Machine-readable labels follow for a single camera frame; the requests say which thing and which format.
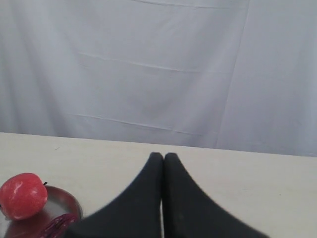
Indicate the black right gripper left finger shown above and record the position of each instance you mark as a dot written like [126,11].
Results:
[135,213]

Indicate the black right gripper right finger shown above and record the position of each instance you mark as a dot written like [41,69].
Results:
[188,212]

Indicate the round metal plate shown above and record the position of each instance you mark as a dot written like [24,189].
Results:
[59,202]

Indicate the purple toy sweet potato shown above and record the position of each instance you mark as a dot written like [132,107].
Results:
[58,226]

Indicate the red toy apple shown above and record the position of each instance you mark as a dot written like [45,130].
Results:
[22,196]

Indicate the white backdrop cloth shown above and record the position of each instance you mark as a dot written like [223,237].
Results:
[225,74]

